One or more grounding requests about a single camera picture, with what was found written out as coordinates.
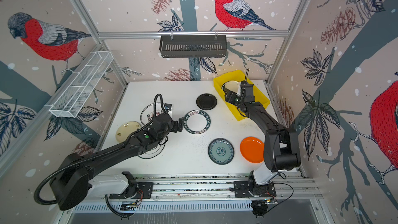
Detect white plate dark green rim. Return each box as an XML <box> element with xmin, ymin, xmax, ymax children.
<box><xmin>183</xmin><ymin>110</ymin><xmax>211</xmax><ymax>135</ymax></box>

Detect yellow plastic bin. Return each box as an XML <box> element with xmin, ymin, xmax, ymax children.
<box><xmin>213</xmin><ymin>70</ymin><xmax>271</xmax><ymax>121</ymax></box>

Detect white plate green band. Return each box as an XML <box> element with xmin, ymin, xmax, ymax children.
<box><xmin>221</xmin><ymin>80</ymin><xmax>240</xmax><ymax>95</ymax></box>

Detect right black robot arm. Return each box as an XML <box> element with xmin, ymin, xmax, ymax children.
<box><xmin>222</xmin><ymin>80</ymin><xmax>301</xmax><ymax>195</ymax></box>

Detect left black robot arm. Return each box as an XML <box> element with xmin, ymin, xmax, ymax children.
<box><xmin>33</xmin><ymin>108</ymin><xmax>183</xmax><ymax>211</ymax></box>

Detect white plate red characters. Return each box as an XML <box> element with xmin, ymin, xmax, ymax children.
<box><xmin>140</xmin><ymin>103</ymin><xmax>164</xmax><ymax>125</ymax></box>

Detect black round plate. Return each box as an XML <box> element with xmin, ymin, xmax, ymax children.
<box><xmin>196</xmin><ymin>93</ymin><xmax>217</xmax><ymax>111</ymax></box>

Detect cream yellow small plate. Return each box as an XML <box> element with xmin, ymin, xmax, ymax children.
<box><xmin>115</xmin><ymin>121</ymin><xmax>141</xmax><ymax>143</ymax></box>

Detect teal patterned plate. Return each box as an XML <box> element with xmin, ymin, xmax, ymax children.
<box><xmin>208</xmin><ymin>138</ymin><xmax>235</xmax><ymax>165</ymax></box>

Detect orange plate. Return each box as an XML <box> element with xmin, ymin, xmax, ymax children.
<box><xmin>239</xmin><ymin>137</ymin><xmax>264</xmax><ymax>163</ymax></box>

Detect black hanging basket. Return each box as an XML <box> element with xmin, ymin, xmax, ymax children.
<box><xmin>159</xmin><ymin>35</ymin><xmax>227</xmax><ymax>58</ymax></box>

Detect horizontal aluminium bar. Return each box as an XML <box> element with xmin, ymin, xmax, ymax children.
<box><xmin>97</xmin><ymin>30</ymin><xmax>290</xmax><ymax>40</ymax></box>

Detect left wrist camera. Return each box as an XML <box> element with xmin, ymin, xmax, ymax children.
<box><xmin>163</xmin><ymin>103</ymin><xmax>173</xmax><ymax>113</ymax></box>

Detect white wire mesh basket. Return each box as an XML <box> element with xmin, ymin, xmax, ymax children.
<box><xmin>49</xmin><ymin>51</ymin><xmax>114</xmax><ymax>118</ymax></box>

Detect aluminium rail base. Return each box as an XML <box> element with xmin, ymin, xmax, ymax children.
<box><xmin>71</xmin><ymin>175</ymin><xmax>323</xmax><ymax>215</ymax></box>

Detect aluminium corner post left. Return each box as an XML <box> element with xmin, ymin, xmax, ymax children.
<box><xmin>69</xmin><ymin>0</ymin><xmax>129</xmax><ymax>88</ymax></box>

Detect aluminium corner post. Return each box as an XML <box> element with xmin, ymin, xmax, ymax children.
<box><xmin>69</xmin><ymin>0</ymin><xmax>129</xmax><ymax>88</ymax></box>
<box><xmin>267</xmin><ymin>0</ymin><xmax>311</xmax><ymax>86</ymax></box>

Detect aluminium corner post right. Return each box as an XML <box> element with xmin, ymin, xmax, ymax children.
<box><xmin>267</xmin><ymin>0</ymin><xmax>311</xmax><ymax>86</ymax></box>

